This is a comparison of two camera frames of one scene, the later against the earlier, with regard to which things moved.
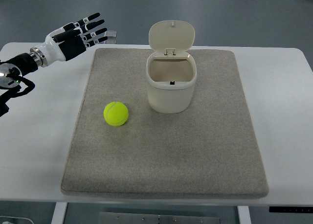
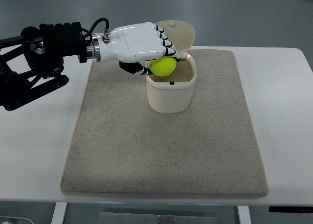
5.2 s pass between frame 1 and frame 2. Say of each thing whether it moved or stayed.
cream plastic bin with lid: stayed
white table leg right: stayed
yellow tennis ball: moved
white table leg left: stayed
